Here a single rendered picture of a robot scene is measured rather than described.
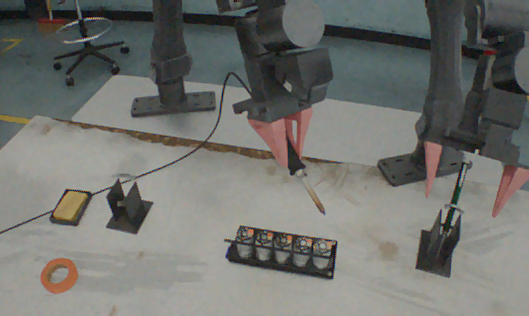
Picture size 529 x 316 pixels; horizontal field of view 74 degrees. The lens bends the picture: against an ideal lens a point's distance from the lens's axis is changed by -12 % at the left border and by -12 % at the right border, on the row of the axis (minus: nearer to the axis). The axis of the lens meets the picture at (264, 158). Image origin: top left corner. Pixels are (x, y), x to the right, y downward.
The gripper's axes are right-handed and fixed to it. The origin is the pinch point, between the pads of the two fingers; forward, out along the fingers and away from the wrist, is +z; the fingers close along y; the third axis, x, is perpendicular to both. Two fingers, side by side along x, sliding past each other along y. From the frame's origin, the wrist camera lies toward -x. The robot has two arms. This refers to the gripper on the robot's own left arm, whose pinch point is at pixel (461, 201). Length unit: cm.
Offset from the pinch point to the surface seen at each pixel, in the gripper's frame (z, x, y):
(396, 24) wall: -86, 248, -38
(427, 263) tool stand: 11.8, 7.2, -0.8
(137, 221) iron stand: 18, -3, -47
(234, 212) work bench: 13.3, 5.2, -33.6
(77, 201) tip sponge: 19, -5, -60
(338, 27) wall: -74, 245, -80
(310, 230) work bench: 12.4, 6.7, -20.4
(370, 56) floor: -55, 232, -49
